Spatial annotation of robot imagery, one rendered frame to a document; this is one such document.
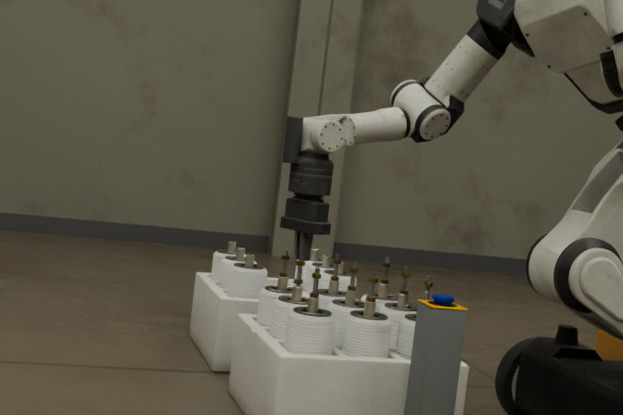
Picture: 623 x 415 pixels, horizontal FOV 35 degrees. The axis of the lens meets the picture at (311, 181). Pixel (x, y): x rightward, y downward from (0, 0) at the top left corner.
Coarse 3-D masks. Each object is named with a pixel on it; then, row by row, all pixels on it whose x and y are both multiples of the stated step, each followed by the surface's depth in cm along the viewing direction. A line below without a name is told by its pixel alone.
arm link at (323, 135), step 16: (288, 128) 198; (304, 128) 200; (320, 128) 195; (336, 128) 197; (288, 144) 198; (304, 144) 199; (320, 144) 195; (336, 144) 197; (288, 160) 198; (304, 160) 198; (320, 160) 198
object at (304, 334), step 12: (288, 312) 192; (288, 324) 190; (300, 324) 188; (312, 324) 187; (324, 324) 188; (288, 336) 190; (300, 336) 188; (312, 336) 187; (324, 336) 188; (288, 348) 190; (300, 348) 188; (312, 348) 188; (324, 348) 189
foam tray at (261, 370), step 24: (240, 336) 214; (264, 336) 198; (240, 360) 212; (264, 360) 193; (288, 360) 183; (312, 360) 185; (336, 360) 186; (360, 360) 187; (384, 360) 189; (408, 360) 192; (240, 384) 210; (264, 384) 191; (288, 384) 184; (312, 384) 185; (336, 384) 186; (360, 384) 188; (384, 384) 189; (240, 408) 208; (264, 408) 189; (288, 408) 184; (312, 408) 185; (336, 408) 187; (360, 408) 188; (384, 408) 190; (456, 408) 194
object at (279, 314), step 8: (280, 304) 200; (288, 304) 199; (296, 304) 199; (272, 312) 203; (280, 312) 200; (272, 320) 202; (280, 320) 200; (272, 328) 202; (280, 328) 200; (272, 336) 201; (280, 336) 200
